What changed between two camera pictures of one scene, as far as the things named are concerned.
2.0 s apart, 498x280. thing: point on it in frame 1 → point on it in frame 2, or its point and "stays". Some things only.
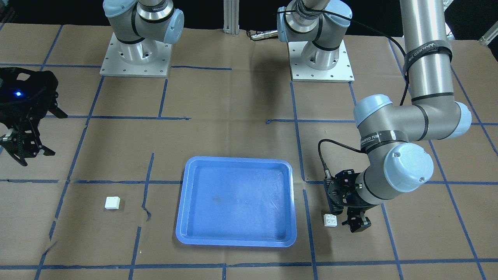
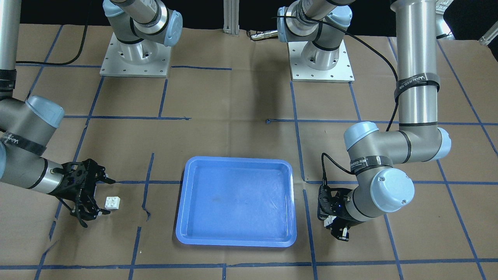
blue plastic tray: [236, 202] stays
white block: [112, 202] stays
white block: [330, 220] stays
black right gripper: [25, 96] → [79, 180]
